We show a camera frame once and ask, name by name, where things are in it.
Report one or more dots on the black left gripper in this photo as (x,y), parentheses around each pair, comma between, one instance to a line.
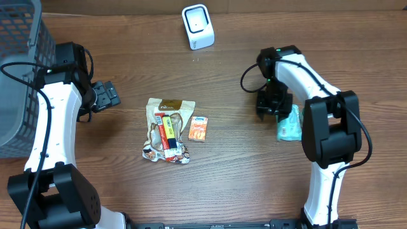
(106,95)

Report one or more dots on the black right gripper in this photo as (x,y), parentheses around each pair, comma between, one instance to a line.
(266,107)

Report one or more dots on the teal wet wipes pack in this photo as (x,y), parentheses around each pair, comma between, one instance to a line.
(290,128)

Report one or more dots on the brown snack pouch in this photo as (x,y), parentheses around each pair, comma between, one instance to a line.
(180,112)

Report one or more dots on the yellow highlighter pen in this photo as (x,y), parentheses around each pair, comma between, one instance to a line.
(169,131)

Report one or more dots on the orange Kleenex tissue pack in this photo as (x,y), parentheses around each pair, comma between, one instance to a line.
(198,128)

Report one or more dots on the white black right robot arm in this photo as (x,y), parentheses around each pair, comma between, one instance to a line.
(331,132)

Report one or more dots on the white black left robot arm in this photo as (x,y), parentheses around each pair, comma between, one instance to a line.
(52,192)

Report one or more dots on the white barcode scanner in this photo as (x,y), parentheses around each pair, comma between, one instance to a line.
(198,26)

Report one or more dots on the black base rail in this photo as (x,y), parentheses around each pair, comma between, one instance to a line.
(273,224)

